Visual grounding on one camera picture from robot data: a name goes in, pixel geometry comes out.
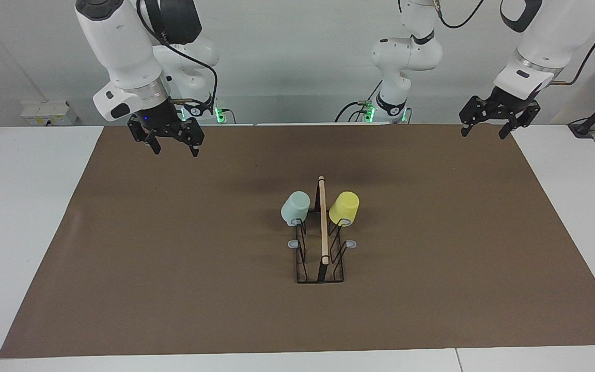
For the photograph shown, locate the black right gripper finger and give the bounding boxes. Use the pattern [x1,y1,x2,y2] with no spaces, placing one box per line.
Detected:
[127,116,163,156]
[174,118,205,157]

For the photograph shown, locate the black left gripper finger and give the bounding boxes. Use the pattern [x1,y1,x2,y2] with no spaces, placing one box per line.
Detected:
[459,96,490,137]
[499,102,541,139]

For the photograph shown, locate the pale green plastic cup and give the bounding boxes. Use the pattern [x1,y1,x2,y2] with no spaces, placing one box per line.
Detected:
[281,191,311,227]

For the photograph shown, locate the yellow plastic cup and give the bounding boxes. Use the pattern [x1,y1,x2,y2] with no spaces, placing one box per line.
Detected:
[328,191,360,227]

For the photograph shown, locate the white power strip box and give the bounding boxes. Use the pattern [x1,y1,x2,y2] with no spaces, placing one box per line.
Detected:
[21,100,79,127]

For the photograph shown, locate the brown table mat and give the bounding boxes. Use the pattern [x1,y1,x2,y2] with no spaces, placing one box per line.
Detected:
[0,124,595,359]

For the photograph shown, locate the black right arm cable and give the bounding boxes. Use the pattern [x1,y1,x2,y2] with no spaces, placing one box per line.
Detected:
[136,0,219,117]

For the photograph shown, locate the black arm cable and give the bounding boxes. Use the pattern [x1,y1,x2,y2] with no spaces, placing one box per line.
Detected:
[432,0,595,86]
[136,0,219,117]

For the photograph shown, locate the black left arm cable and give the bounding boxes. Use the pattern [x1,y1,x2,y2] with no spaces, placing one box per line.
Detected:
[432,0,595,86]

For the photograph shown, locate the black base power cable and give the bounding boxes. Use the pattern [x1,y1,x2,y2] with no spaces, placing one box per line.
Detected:
[335,80,383,123]

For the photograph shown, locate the black wire cup rack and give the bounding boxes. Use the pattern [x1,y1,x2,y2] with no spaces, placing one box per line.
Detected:
[287,176,358,284]

